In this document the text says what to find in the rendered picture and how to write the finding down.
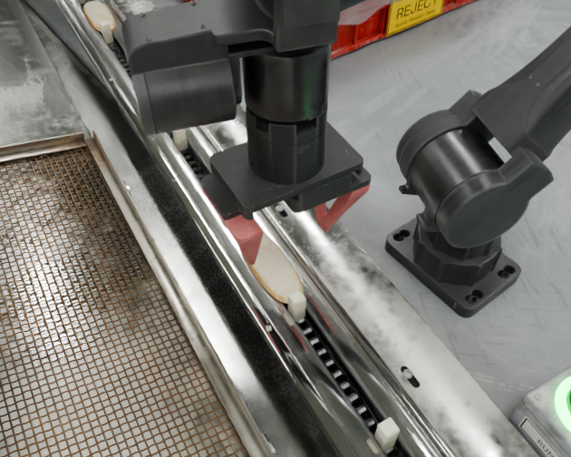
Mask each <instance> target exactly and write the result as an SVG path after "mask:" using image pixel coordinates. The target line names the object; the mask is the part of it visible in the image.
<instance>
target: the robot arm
mask: <svg viewBox="0 0 571 457"><path fill-rule="evenodd" d="M364 1H366V0H196V1H191V2H187V3H183V4H179V5H172V6H168V7H163V8H160V9H155V10H151V11H147V12H142V13H139V14H135V15H131V16H129V17H128V18H126V20H125V21H124V22H123V25H122V29H121V30H122V35H123V40H124V44H125V48H126V54H125V56H126V58H127V62H128V64H129V66H130V69H131V77H132V80H133V85H132V89H133V91H135V96H136V97H137V101H138V105H139V109H140V116H141V120H140V123H141V125H142V126H143V128H144V131H145V135H146V136H151V135H155V134H161V133H165V132H170V131H179V130H184V129H189V128H194V127H199V126H204V125H209V124H214V123H219V122H228V121H233V120H235V119H236V114H237V106H236V104H240V103H241V102H242V87H241V74H240V61H239V58H241V57H242V65H243V79H244V93H245V102H246V120H247V142H244V143H241V144H238V145H237V146H234V147H231V148H228V149H226V150H223V151H219V152H217V153H214V154H212V155H211V156H210V158H209V160H210V168H211V172H212V173H211V174H209V175H207V176H205V177H203V178H202V180H201V184H202V189H203V192H204V194H205V195H206V197H207V198H208V200H209V202H210V203H211V205H212V206H213V207H214V209H215V210H216V212H217V213H218V215H219V216H220V217H221V219H222V220H223V222H224V223H225V225H226V226H227V228H228V230H229V231H230V233H231V234H232V236H233V237H234V239H235V240H236V242H237V243H238V245H239V247H240V249H241V251H242V253H243V255H244V257H245V258H246V260H247V262H248V263H249V265H254V264H255V262H256V257H257V254H258V250H259V247H260V243H261V239H262V237H263V230H262V229H261V228H260V227H259V225H258V224H257V223H256V221H255V220H254V212H257V211H259V210H261V209H264V208H267V207H269V206H272V205H274V204H276V203H278V202H280V201H284V202H285V203H286V205H287V206H288V207H289V208H290V209H291V210H292V211H293V212H294V213H302V212H304V211H307V210H309V209H312V208H315V215H316V221H317V223H318V225H319V226H320V227H321V228H322V230H323V231H324V232H327V231H328V230H329V229H330V228H331V227H332V226H333V225H334V223H335V222H336V221H337V220H338V219H339V218H340V217H341V216H342V215H343V214H344V213H345V212H346V211H347V210H348V209H349V208H350V207H351V206H352V205H353V204H354V203H355V202H356V201H357V200H358V199H359V198H360V197H361V196H363V195H364V194H365V193H366V192H367V191H368V190H369V189H370V184H371V177H372V176H371V174H370V173H369V172H368V171H367V170H366V169H365V168H364V167H363V157H362V156H361V155H360V154H359V153H358V152H357V150H356V149H355V148H354V147H353V146H352V145H351V144H350V143H349V142H348V141H347V140H346V139H345V138H344V137H343V136H342V135H341V134H340V133H339V132H338V131H337V130H336V129H335V128H334V127H333V126H332V125H331V124H330V123H329V122H328V121H327V107H328V93H329V79H330V65H331V51H332V44H335V43H336V42H337V29H338V21H339V20H340V12H341V11H343V10H345V9H347V8H350V7H352V6H354V5H358V4H360V3H361V2H364ZM570 131H571V26H570V27H568V28H567V29H566V30H565V31H564V32H563V33H562V34H561V35H560V36H558V38H557V39H556V40H555V41H554V42H553V43H552V44H551V45H549V46H548V47H547V48H546V49H545V50H544V51H543V52H542V53H540V54H539V55H538V56H537V57H536V58H535V59H534V60H532V61H531V62H530V63H528V64H527V65H526V66H525V67H523V68H522V69H521V70H520V71H518V72H517V73H515V74H514V75H513V76H511V77H510V78H508V79H507V80H506V81H505V82H503V83H502V84H500V85H499V86H497V87H496V88H493V89H490V90H488V91H487V92H485V93H484V94H481V93H479V92H476V91H473V90H468V91H467V92H466V93H465V94H464V95H463V96H462V97H461V98H460V99H459V100H457V101H456V102H455V103H454V104H453V105H452V106H451V107H450V108H449V109H445V110H439V111H436V112H432V113H429V114H427V115H426V116H424V117H422V118H420V119H419V120H417V121H416V122H415V123H414V124H413V125H412V126H411V127H410V128H409V129H408V130H407V131H406V132H405V133H404V134H403V135H402V137H401V139H400V141H399V143H398V146H397V149H396V160H397V162H398V164H399V166H400V170H401V173H402V175H403V177H404V178H405V179H406V180H407V183H406V184H405V185H401V186H400V187H399V191H400V192H401V194H407V195H418V196H419V198H420V199H421V201H422V203H423V204H424V206H425V209H424V211H423V212H422V213H418V214H417V215H416V217H415V218H413V219H411V220H410V221H408V222H406V223H405V224H403V225H402V226H400V227H399V228H397V229H396V230H394V231H393V232H391V233H390V234H388V236H387V239H386V243H385V250H386V251H387V252H388V253H389V254H390V255H391V256H392V257H393V258H395V259H396V260H397V261H398V262H399V263H400V264H401V265H403V266H404V267H405V268H406V269H407V270H408V271H409V272H411V273H412V274H413V275H414V276H415V277H416V278H417V279H419V280H420V282H422V284H423V285H424V286H426V287H427V288H428V289H429V290H430V291H431V292H432V293H434V294H435V295H436V296H437V297H438V298H439V299H441V300H442V301H443V302H444V303H445V304H446V305H447V306H449V307H450V308H451V309H452V310H453V311H454V312H455V313H456V314H458V315H459V316H461V317H464V318H470V317H472V316H474V315H475V314H477V313H478V312H479V311H480V310H481V309H482V308H483V307H485V306H486V305H487V304H489V303H490V302H491V301H493V300H494V299H495V298H496V297H498V296H499V295H501V294H502V293H503V292H504V291H506V290H507V289H508V288H510V287H511V286H512V285H514V284H515V283H516V282H517V280H518V277H519V275H520V273H521V267H520V265H519V264H518V263H516V262H515V261H514V260H513V259H511V258H510V257H508V256H507V255H506V254H504V253H503V252H502V250H503V248H502V247H501V235H503V234H504V233H505V232H507V231H508V230H510V229H511V228H512V227H513V226H514V225H515V224H516V223H517V222H518V221H519V220H520V219H521V217H522V216H523V215H524V213H525V211H526V210H527V206H528V204H529V201H530V200H531V199H532V198H533V197H534V196H536V195H537V194H538V193H539V192H540V191H541V190H543V189H544V188H545V187H546V186H548V185H549V184H550V183H551V182H553V181H554V177H553V175H552V172H551V171H550V170H549V169H548V167H547V166H546V165H545V164H544V163H543V161H545V160H546V159H547V158H548V157H549V156H550V155H551V153H552V151H553V149H554V148H555V147H556V146H557V145H558V143H559V142H561V141H562V140H563V138H564V137H565V136H566V135H567V134H568V133H569V132H570ZM494 137H495V138H496V139H497V140H498V142H499V143H500V144H501V145H502V146H503V147H504V148H505V149H506V150H507V151H508V153H509V154H510V155H511V157H512V158H510V159H509V160H508V161H507V162H506V163H505V162H504V161H503V160H502V159H501V158H500V157H499V155H498V154H497V153H496V152H495V150H494V149H493V148H492V147H491V145H490V144H489V142H490V141H491V140H492V139H493V138H494ZM336 198H337V199H336ZM332 199H336V201H335V202H334V204H333V206H332V207H331V208H330V209H329V210H328V212H327V213H326V202H327V201H330V200H332Z"/></svg>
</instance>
